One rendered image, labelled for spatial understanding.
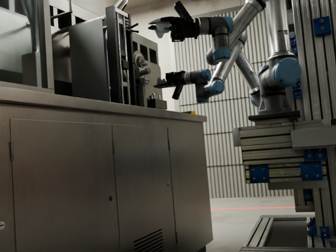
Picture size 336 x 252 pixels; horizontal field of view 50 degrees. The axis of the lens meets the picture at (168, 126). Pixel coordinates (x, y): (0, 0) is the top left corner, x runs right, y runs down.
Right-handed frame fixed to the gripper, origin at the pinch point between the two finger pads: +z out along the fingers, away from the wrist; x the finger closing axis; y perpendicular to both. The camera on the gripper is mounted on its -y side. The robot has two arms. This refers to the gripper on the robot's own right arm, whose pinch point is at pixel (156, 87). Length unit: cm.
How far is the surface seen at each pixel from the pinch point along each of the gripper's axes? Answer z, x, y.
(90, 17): 41, 8, 53
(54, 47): 40, 43, 25
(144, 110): -22, 54, -20
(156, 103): 3.9, -4.5, -9.0
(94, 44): 13.5, 41.1, 21.5
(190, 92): 99, -281, 37
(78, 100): -22, 98, -18
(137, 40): 41, -50, 50
